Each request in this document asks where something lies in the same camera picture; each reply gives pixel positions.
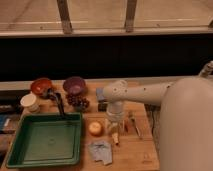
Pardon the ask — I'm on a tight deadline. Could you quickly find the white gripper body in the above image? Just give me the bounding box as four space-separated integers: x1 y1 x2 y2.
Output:
105 111 124 134

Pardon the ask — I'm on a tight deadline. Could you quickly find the yellow banana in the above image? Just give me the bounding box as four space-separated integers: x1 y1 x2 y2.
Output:
111 132 119 145

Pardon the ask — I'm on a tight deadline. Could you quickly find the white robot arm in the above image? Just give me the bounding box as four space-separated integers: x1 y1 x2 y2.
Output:
103 60 213 171

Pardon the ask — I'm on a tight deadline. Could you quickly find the purple bowl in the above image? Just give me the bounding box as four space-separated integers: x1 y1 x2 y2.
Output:
63 76 86 95

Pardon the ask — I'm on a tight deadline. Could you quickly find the red bowl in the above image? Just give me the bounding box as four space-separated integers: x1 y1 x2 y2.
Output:
30 78 52 96

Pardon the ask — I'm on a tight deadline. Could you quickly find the orange carrot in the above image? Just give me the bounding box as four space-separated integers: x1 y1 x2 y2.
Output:
123 119 129 132

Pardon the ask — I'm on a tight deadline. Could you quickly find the metal spoon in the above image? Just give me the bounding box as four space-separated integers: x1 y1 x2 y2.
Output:
128 111 142 139

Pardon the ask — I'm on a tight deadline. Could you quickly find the black rectangular block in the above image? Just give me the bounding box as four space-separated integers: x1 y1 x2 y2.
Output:
98 103 107 111

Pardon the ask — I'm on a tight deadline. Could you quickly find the yellow apple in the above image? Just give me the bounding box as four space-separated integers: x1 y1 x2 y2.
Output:
89 122 102 136

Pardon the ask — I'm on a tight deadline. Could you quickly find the grey crumpled cloth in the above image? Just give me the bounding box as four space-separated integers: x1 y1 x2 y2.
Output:
88 140 112 165

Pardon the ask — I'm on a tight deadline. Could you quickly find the blue sponge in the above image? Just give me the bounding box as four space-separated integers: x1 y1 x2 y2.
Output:
96 88 106 102

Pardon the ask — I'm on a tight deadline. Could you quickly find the bunch of dark grapes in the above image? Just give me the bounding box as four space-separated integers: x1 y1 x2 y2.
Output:
66 94 90 112

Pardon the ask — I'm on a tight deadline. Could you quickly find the green plastic tray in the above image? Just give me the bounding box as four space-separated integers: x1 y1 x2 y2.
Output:
6 113 82 169

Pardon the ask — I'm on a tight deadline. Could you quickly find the white cup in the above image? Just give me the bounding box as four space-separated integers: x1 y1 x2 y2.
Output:
20 93 40 113

